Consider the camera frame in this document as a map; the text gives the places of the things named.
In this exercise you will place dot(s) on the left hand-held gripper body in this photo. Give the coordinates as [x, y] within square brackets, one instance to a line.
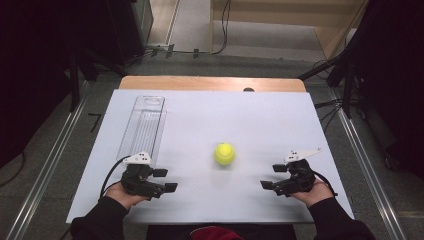
[136, 180]

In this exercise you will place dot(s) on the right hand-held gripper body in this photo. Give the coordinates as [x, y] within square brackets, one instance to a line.
[296, 180]

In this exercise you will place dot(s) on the clear plastic tray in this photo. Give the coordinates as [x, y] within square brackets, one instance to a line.
[145, 126]

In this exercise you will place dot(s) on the yellow tennis ball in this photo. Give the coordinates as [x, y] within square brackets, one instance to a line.
[224, 154]

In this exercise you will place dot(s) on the person's left hand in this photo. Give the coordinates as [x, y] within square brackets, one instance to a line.
[121, 196]

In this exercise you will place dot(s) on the person's right hand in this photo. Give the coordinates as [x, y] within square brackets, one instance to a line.
[315, 195]

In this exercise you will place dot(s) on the person's dark clothing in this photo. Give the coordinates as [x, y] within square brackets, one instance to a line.
[266, 232]

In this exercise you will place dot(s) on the white board sheet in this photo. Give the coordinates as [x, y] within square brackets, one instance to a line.
[233, 116]

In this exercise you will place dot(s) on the wooden table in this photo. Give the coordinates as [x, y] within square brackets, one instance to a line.
[200, 82]

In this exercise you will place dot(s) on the black tripod stand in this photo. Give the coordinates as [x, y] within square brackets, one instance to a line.
[348, 90]

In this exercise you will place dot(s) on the black metal stand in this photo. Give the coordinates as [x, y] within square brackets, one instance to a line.
[74, 83]

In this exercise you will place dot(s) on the black curtain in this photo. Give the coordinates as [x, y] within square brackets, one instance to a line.
[30, 66]
[393, 83]

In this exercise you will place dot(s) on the light wooden shelf unit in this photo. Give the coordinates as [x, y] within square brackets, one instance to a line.
[333, 36]

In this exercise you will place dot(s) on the dark cabinet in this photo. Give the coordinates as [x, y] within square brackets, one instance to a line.
[133, 26]

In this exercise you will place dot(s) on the metal floor rail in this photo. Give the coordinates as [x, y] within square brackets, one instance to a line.
[50, 166]
[368, 166]

